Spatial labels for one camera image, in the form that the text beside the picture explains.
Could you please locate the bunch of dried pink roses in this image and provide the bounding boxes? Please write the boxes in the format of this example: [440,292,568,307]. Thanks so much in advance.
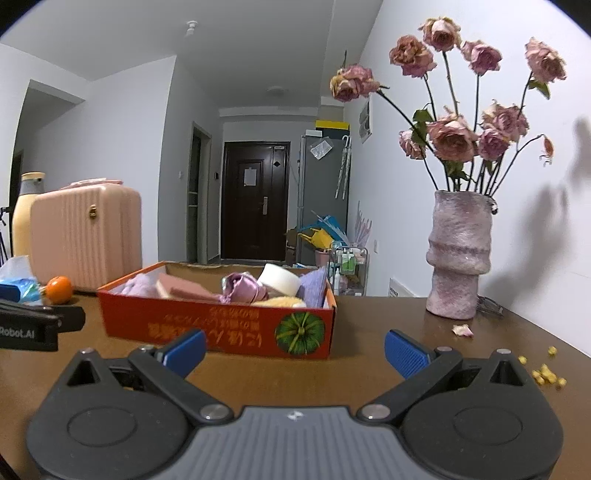
[329,16,569,197]

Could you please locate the pink sponge block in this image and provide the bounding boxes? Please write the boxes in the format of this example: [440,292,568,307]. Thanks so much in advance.
[156,272,223,304]

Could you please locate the dark brown entrance door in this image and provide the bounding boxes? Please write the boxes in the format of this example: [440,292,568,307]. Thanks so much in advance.
[220,141,291,262]

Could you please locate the orange fruit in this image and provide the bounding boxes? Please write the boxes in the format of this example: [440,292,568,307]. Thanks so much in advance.
[46,276,75,306]

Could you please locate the grey fridge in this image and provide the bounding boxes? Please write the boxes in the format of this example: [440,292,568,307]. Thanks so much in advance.
[295,134,352,267]

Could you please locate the cream thermos bottle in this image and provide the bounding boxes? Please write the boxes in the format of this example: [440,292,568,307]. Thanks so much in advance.
[12,172,46,257]

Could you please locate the lilac fluffy cloth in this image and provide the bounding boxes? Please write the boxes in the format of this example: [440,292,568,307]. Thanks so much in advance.
[121,274,160,297]

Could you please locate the orange cardboard box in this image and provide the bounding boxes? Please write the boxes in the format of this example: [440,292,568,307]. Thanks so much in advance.
[97,261,337,360]

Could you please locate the pink ribbed suitcase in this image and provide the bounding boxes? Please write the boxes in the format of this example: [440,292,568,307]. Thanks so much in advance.
[30,185,143,293]

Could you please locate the wire rolling cart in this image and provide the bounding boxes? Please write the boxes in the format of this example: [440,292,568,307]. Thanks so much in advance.
[327,247,369,297]

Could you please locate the white folded umbrella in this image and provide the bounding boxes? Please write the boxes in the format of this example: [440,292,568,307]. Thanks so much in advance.
[335,135,353,200]

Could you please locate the white tape roll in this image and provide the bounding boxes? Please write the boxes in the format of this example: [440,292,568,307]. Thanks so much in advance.
[256,263,302,299]

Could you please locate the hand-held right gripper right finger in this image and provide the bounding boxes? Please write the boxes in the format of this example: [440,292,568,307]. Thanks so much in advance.
[358,330,542,424]

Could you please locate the grey interior door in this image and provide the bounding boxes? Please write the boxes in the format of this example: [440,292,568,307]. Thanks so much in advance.
[187,121,213,265]

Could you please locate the blue tissue packet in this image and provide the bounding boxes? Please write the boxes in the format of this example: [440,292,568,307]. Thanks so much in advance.
[0,255,45,305]

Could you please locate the purple satin fabric piece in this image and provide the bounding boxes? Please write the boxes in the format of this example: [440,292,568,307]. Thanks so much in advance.
[221,271,271,305]

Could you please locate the white flat board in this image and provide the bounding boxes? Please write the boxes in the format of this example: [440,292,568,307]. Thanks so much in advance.
[388,277,419,298]

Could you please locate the lavender textured towel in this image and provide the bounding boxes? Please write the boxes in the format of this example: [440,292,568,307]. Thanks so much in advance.
[295,267,330,309]

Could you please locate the open brown cardboard carton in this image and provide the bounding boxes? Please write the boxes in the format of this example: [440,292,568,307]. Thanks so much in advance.
[284,228,301,265]

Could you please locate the purple wing decoration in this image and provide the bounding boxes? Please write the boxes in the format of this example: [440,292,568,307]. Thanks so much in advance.
[355,200,373,248]

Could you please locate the white yellow plush toy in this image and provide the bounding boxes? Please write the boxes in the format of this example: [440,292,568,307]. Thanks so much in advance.
[252,296,307,309]

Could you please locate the yellow plastic stool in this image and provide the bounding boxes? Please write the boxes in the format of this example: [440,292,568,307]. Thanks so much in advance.
[298,228,334,250]

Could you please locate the yellow and blue box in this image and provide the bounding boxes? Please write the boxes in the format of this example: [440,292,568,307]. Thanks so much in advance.
[315,120,351,137]

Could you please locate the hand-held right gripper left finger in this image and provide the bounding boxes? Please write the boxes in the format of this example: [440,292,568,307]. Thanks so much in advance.
[50,329,232,425]

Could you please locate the black tripod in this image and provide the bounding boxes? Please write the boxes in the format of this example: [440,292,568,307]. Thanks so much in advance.
[0,205,13,268]

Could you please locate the pink textured vase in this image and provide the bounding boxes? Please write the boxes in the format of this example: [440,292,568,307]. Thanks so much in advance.
[425,190,494,320]

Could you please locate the scattered yellow crumbs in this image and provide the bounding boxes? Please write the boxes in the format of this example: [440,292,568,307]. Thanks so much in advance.
[517,346,569,389]

